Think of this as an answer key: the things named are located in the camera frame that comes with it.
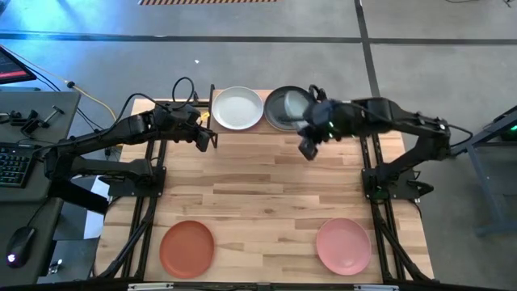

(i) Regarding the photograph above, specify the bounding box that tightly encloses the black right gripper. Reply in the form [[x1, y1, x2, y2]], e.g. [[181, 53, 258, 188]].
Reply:
[[296, 100, 330, 162]]

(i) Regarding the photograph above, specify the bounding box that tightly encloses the dark grey plate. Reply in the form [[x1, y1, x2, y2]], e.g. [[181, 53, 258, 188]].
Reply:
[[263, 85, 317, 133]]

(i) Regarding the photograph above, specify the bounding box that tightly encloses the light grey plate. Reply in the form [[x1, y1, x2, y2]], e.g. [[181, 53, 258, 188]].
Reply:
[[212, 86, 265, 132]]

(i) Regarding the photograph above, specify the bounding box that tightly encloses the terracotta orange plate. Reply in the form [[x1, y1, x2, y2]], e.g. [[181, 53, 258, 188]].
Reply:
[[158, 219, 216, 280]]

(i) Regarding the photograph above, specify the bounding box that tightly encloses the pink plate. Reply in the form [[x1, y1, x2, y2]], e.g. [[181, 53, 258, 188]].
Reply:
[[315, 217, 373, 277]]

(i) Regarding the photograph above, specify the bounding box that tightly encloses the white paper sheet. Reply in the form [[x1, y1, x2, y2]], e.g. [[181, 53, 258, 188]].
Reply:
[[82, 173, 111, 241]]

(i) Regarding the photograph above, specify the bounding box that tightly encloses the black clamp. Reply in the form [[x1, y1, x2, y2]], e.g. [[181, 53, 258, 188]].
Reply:
[[7, 108, 40, 137]]

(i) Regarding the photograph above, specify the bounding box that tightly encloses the grey metal stand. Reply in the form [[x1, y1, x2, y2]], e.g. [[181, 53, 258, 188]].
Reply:
[[463, 104, 517, 238]]

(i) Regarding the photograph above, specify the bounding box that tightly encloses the black backlit keyboard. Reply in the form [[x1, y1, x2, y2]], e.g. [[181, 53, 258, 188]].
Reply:
[[0, 141, 42, 189]]

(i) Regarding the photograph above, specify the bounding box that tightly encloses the grey side desk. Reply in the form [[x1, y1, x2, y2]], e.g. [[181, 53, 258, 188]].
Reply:
[[0, 91, 82, 286]]

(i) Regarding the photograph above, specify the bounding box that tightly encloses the black computer monitor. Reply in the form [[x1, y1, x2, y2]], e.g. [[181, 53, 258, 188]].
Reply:
[[0, 44, 38, 86]]

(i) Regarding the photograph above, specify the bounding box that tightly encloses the small metal fitting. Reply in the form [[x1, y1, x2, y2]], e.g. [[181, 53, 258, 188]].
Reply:
[[47, 258, 65, 276]]

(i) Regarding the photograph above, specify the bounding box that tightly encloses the black computer mouse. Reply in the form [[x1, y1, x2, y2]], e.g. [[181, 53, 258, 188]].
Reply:
[[5, 226, 38, 269]]

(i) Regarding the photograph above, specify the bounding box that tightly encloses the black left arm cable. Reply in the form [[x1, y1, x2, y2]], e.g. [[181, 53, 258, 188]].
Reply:
[[116, 76, 197, 131]]

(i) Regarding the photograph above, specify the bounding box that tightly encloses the wooden shelf with black frame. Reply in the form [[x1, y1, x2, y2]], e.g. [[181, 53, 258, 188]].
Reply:
[[207, 83, 318, 150]]

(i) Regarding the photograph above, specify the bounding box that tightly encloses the black aluminium table frame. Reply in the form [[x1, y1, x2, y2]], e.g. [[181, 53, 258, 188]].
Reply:
[[91, 99, 435, 284]]

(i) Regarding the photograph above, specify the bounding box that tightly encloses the yellow cable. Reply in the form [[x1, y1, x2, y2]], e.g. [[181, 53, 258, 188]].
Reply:
[[0, 43, 120, 129]]

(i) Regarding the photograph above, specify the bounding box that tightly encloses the black t-handle tool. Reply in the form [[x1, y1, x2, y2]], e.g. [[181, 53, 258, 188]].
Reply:
[[41, 104, 66, 127]]

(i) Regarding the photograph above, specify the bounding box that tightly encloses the silver metal bracket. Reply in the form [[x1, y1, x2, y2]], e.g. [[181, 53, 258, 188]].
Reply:
[[354, 284, 401, 291], [128, 282, 175, 291]]

